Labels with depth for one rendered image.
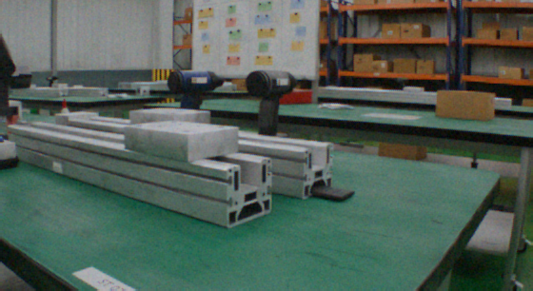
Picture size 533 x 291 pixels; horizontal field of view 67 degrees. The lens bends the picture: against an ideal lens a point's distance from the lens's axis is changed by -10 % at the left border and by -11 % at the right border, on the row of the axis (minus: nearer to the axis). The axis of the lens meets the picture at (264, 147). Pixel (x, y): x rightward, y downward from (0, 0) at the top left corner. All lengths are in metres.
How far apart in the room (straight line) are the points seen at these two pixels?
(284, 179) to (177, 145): 0.22
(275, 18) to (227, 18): 0.57
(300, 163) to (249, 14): 3.58
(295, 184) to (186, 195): 0.20
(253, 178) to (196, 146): 0.10
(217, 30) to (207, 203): 3.96
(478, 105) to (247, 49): 2.40
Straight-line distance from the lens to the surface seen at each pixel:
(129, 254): 0.55
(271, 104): 1.02
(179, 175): 0.67
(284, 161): 0.78
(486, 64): 11.13
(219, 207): 0.62
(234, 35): 4.39
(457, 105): 2.61
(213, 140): 0.68
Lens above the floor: 0.99
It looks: 9 degrees down
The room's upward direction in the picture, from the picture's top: 1 degrees clockwise
